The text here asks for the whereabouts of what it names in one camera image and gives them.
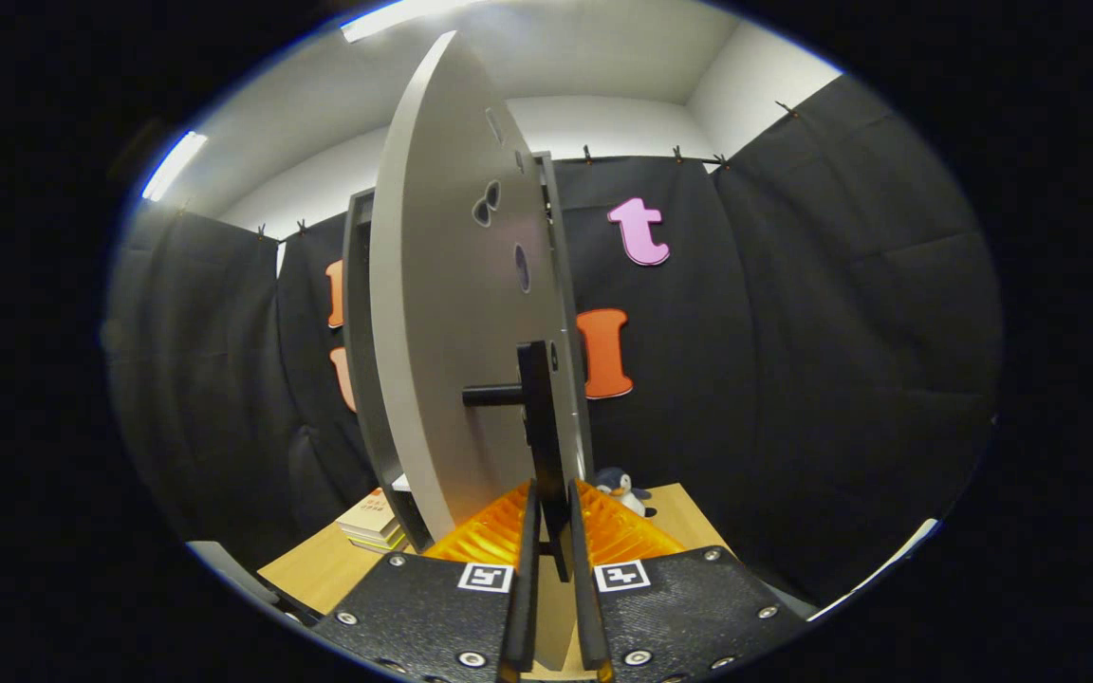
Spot black backdrop cloth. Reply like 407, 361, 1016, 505
108, 74, 1003, 608

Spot wide ceiling light panel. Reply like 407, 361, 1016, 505
340, 0, 491, 44

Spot narrow ceiling light panel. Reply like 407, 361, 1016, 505
140, 131, 209, 202

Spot dark grey shoe cabinet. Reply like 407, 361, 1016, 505
343, 150, 597, 556

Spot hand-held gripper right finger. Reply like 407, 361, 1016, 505
568, 479, 808, 683

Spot row of black cloth clips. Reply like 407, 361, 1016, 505
257, 100, 799, 238

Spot stack of books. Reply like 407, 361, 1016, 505
336, 487, 412, 554

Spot penguin plush toy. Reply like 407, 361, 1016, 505
592, 467, 654, 519

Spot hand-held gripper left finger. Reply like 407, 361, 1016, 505
312, 479, 542, 683

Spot black door handle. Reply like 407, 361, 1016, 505
462, 340, 574, 582

